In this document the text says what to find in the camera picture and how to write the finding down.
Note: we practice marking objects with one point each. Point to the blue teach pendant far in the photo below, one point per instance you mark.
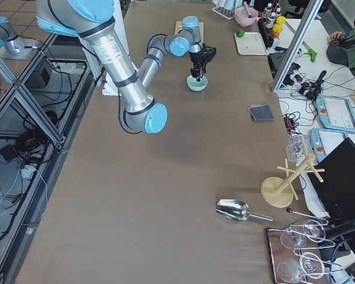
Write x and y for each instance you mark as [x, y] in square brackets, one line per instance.
[335, 113]

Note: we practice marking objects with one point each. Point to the seated person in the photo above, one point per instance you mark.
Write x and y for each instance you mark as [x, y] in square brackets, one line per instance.
[341, 49]

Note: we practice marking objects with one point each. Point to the wooden mug tree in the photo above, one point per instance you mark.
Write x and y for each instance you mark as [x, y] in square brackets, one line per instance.
[280, 192]

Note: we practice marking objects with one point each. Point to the cream tray with bear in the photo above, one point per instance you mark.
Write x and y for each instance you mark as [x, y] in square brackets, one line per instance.
[250, 44]

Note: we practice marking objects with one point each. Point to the light green bowl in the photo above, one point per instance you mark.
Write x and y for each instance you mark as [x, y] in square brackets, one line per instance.
[195, 85]

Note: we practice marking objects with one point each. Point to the aluminium frame post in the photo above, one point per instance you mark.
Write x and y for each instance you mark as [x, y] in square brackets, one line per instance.
[298, 37]

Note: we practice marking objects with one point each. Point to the blue teach pendant near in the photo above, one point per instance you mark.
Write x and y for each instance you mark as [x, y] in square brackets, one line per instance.
[324, 141]

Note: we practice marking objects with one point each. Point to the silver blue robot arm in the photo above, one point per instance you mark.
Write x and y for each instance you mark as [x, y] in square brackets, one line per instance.
[94, 22]
[11, 45]

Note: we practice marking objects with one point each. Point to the clear glass jar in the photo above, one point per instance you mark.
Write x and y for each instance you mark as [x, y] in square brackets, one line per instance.
[298, 147]

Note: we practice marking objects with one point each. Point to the black monitor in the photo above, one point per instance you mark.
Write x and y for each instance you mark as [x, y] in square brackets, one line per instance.
[337, 190]

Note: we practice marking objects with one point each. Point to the green lime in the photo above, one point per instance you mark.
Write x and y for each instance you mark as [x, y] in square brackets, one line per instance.
[240, 33]

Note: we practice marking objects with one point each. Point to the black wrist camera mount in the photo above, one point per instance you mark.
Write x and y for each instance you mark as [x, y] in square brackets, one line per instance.
[208, 53]

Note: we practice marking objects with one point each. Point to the blue teach pendant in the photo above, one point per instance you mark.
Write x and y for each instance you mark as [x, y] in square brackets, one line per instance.
[324, 141]
[335, 113]

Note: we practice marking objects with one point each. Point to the grey folded cloth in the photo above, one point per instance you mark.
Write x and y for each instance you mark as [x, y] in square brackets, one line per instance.
[261, 113]

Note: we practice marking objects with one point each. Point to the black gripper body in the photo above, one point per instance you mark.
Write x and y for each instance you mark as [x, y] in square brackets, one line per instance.
[196, 58]

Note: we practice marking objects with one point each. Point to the green plastic clamp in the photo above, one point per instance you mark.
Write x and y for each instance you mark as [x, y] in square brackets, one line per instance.
[312, 54]

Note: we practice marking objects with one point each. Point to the pink bowl of ice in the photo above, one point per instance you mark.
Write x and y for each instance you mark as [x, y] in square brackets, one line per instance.
[242, 18]

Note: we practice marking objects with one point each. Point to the yellow lemon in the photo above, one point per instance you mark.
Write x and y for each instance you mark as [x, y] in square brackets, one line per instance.
[280, 20]

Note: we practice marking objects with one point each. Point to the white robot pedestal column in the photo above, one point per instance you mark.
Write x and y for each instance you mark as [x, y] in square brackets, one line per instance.
[121, 45]

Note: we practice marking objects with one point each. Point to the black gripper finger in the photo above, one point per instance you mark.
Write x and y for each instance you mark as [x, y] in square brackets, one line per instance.
[199, 73]
[193, 72]

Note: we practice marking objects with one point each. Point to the metal scoop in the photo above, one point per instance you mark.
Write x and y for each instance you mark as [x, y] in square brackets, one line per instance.
[238, 210]

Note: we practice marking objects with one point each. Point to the bamboo cutting board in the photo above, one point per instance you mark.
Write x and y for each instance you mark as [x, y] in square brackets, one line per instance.
[179, 26]

